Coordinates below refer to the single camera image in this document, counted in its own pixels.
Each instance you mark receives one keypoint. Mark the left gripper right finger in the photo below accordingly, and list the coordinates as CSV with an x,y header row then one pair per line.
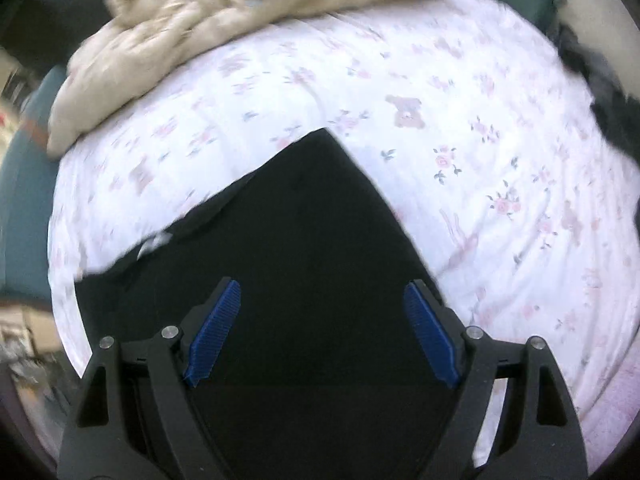
x,y
511,415

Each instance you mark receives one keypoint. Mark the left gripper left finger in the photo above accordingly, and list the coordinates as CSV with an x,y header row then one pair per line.
x,y
133,418

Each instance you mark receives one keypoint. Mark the black pants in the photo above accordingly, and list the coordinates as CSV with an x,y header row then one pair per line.
x,y
337,365

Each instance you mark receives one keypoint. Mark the floral white bed sheet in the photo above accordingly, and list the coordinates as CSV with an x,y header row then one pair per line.
x,y
463,116

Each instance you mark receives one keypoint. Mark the dark clothes at bedside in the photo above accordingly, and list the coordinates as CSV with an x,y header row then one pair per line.
x,y
616,111

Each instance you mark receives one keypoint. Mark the cream crumpled duvet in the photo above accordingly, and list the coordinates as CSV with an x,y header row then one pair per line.
x,y
145,40

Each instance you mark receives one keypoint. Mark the teal bed frame padding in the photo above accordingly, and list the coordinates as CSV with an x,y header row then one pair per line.
x,y
28,179

